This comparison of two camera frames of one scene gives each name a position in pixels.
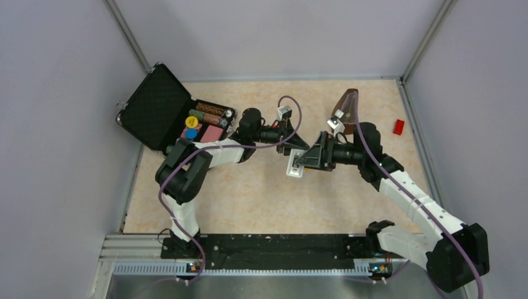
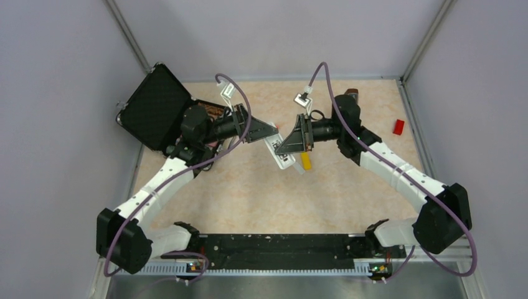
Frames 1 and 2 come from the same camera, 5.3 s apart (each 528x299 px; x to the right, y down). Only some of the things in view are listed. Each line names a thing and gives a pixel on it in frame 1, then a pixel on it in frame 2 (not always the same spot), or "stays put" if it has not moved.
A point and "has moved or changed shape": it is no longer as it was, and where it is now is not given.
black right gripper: [316, 157] → [301, 139]
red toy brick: [398, 127] stays put
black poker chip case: [160, 111] stays put
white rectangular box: [294, 169] has moved or changed shape
